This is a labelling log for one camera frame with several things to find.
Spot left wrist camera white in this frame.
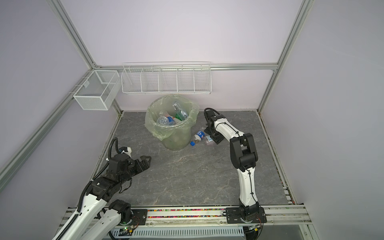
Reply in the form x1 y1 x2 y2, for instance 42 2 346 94
119 147 132 156

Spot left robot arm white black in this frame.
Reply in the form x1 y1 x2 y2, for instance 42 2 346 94
54 151 152 240

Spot water bottle blue label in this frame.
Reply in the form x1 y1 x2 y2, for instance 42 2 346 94
157 116 176 126

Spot mesh bin with green bag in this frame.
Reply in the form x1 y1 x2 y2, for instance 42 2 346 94
145 95 200 151

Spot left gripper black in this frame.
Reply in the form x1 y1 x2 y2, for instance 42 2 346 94
118 155 151 185

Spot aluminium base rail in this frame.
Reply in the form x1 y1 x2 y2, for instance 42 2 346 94
54 201 318 240

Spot green soda bottle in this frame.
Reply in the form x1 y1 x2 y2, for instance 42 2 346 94
177 112 188 121

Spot white wire shelf basket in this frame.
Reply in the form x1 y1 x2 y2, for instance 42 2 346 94
121 62 212 95

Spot white mesh box basket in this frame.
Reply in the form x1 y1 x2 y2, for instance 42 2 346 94
74 70 122 111

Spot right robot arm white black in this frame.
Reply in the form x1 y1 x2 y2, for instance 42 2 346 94
204 108 267 224

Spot long clear bottle blue cap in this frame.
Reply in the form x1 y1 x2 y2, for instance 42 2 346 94
173 101 188 117

